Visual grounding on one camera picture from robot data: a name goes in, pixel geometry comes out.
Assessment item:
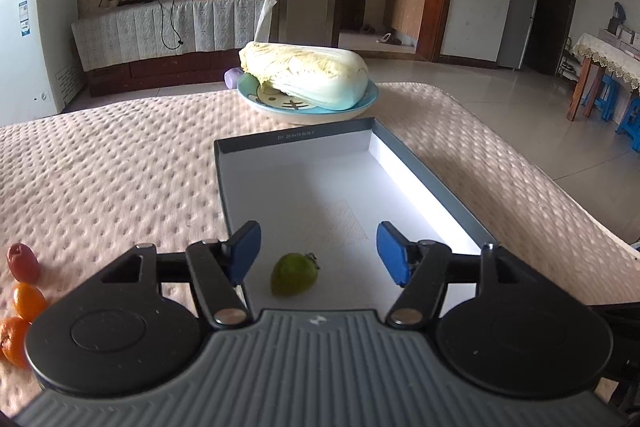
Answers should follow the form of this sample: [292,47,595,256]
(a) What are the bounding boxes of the pink quilted table cover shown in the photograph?
[0,81,640,417]

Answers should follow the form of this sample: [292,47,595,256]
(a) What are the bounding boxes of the cloth covered tv cabinet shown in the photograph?
[72,0,277,96]

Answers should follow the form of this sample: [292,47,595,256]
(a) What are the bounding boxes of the small orange tangerine back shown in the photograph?
[12,282,48,323]

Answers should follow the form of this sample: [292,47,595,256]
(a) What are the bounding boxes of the orange tangerine with leaf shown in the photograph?
[0,317,29,369]

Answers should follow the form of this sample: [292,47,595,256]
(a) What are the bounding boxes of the green fruit with stem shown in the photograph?
[270,253,320,297]

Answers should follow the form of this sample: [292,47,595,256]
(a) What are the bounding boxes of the blue plastic stool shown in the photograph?
[616,96,640,153]

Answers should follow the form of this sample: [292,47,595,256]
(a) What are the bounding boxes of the napa cabbage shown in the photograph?
[239,41,369,110]

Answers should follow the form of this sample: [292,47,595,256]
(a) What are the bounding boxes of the white chest freezer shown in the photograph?
[0,0,84,126]

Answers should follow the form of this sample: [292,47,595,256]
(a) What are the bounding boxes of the dark red small apple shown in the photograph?
[6,243,41,285]

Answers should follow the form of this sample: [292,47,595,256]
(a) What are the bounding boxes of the grey cardboard box lid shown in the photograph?
[214,118,494,315]

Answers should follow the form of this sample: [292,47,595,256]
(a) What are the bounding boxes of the wooden side table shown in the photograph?
[566,30,639,121]

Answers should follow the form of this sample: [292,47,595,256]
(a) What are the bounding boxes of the wooden kitchen cabinet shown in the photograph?
[383,0,425,43]

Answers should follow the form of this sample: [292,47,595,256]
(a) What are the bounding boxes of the light blue cartoon plate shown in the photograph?
[236,74,378,126]

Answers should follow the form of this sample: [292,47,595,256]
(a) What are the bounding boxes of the purple plastic object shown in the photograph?
[224,67,244,90]

